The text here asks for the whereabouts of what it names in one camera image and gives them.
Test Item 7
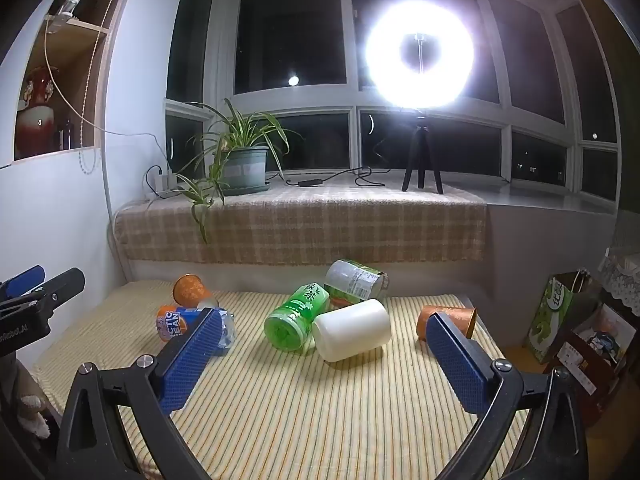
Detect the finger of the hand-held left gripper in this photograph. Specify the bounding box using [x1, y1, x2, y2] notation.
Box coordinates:
[0, 264, 47, 302]
[0, 267, 86, 323]

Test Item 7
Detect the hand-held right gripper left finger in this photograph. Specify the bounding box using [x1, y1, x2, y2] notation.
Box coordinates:
[55, 308, 225, 480]

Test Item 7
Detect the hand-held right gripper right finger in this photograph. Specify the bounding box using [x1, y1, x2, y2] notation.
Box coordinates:
[426, 311, 590, 480]

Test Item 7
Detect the white plastic cup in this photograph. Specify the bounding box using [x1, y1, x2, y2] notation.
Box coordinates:
[312, 298, 392, 363]

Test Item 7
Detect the copper coloured cup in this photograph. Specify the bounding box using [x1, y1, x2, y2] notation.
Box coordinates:
[416, 305, 478, 344]

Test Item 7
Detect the orange paper cup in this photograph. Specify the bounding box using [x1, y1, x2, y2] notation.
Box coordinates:
[173, 274, 220, 311]

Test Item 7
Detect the clear cup with green label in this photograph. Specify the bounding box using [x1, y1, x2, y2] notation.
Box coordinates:
[323, 259, 390, 306]

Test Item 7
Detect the blue orange drink bottle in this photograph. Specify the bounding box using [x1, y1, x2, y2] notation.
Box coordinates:
[155, 304, 236, 359]

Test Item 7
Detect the plush toy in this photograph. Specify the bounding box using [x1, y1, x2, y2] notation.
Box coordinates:
[17, 394, 52, 437]

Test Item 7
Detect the green paper bag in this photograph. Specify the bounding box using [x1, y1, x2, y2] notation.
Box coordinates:
[522, 272, 577, 364]

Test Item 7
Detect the green tea bottle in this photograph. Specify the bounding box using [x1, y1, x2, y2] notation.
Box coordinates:
[263, 282, 332, 352]

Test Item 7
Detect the yellow striped mat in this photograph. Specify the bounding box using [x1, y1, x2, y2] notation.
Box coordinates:
[30, 280, 532, 480]

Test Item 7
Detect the brown cardboard box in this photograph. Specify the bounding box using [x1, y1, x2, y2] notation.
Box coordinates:
[544, 305, 632, 428]

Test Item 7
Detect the white power strip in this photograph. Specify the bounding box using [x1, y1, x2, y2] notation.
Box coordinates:
[148, 166, 182, 198]

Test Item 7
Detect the red and white vase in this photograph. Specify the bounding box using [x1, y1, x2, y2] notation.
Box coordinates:
[14, 66, 59, 159]

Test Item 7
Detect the white lace cloth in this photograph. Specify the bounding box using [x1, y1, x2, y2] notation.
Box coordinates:
[597, 246, 640, 317]

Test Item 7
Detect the plaid cloth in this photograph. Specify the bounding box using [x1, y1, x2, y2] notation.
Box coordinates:
[112, 182, 489, 267]

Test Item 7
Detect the potted spider plant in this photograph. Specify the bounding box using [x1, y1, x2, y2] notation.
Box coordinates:
[174, 98, 302, 244]

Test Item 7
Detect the black tripod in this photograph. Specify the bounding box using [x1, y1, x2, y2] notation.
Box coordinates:
[401, 109, 445, 195]

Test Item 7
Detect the white clip lamp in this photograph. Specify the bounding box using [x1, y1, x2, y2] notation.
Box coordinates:
[46, 0, 85, 27]

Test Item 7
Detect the white framed window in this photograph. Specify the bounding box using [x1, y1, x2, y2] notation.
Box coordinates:
[164, 0, 622, 212]

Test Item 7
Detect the white cord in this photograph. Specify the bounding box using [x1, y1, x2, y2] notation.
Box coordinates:
[44, 0, 172, 176]

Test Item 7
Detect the wooden wall shelf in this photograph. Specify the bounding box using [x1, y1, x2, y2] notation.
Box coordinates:
[12, 0, 139, 162]

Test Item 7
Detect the black cable with switch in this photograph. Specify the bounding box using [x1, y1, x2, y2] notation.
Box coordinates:
[282, 164, 397, 189]

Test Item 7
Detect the ring light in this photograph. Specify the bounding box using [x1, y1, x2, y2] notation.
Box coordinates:
[364, 0, 475, 110]

